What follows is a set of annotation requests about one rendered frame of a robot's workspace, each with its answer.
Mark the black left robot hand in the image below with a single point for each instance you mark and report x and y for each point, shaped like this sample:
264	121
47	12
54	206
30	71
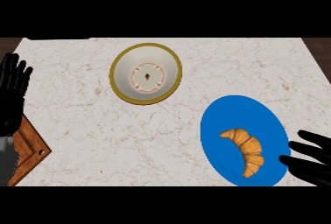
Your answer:
11	96

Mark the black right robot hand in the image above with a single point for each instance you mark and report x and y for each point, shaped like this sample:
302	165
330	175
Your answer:
312	167

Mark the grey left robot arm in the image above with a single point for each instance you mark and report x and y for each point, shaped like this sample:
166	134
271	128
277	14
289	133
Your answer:
7	160

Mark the golden brown croissant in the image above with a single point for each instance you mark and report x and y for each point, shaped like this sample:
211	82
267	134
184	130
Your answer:
247	150

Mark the blue plate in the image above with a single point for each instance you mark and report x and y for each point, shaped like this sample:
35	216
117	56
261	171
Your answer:
245	140

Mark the white bowl with gold rim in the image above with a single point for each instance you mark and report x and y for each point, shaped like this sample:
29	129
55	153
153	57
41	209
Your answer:
146	73

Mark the brown wooden cutting board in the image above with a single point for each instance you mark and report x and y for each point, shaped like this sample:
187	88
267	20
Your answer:
29	151

